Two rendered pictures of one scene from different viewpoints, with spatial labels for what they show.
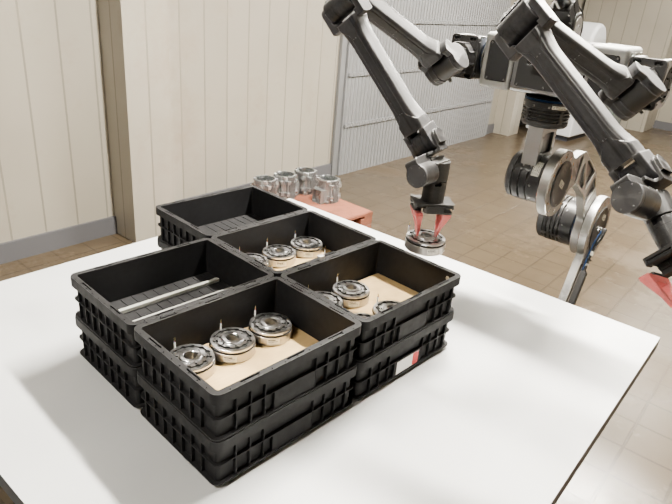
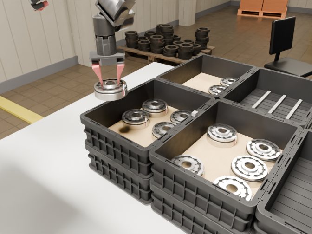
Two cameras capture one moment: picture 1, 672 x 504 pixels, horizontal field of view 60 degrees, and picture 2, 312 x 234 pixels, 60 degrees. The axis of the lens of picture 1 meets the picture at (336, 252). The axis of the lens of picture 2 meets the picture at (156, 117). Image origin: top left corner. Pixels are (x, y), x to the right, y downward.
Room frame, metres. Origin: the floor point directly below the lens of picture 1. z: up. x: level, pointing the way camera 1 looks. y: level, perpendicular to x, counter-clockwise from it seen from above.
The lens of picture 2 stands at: (2.19, -0.13, 1.40)
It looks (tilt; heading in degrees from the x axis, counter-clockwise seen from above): 32 degrees down; 177
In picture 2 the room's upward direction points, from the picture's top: straight up
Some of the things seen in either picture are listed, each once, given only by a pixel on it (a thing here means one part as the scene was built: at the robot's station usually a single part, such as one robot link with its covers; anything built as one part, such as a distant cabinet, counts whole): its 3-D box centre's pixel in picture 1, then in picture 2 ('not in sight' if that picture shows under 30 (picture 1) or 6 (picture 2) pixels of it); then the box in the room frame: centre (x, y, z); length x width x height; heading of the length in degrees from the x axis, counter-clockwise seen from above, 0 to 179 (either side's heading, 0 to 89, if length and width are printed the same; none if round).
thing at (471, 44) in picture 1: (458, 56); not in sight; (1.80, -0.30, 1.45); 0.09 x 0.08 x 0.12; 52
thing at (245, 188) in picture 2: (306, 243); (231, 190); (1.70, 0.10, 0.86); 0.10 x 0.10 x 0.01
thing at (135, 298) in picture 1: (176, 297); (273, 104); (1.28, 0.39, 0.87); 0.40 x 0.30 x 0.11; 138
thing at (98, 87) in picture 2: (425, 237); (110, 85); (1.41, -0.23, 1.03); 0.10 x 0.10 x 0.01
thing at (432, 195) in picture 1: (433, 192); (106, 46); (1.41, -0.23, 1.15); 0.10 x 0.07 x 0.07; 98
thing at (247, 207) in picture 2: (295, 241); (230, 141); (1.57, 0.12, 0.92); 0.40 x 0.30 x 0.02; 138
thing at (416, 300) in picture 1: (372, 279); (151, 109); (1.37, -0.10, 0.92); 0.40 x 0.30 x 0.02; 138
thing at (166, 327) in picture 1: (251, 350); (206, 84); (1.08, 0.17, 0.87); 0.40 x 0.30 x 0.11; 138
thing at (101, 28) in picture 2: (436, 170); (105, 24); (1.41, -0.23, 1.22); 0.07 x 0.06 x 0.07; 142
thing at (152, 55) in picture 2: not in sight; (166, 42); (-1.74, 0.24, 0.23); 1.24 x 0.86 x 0.46; 52
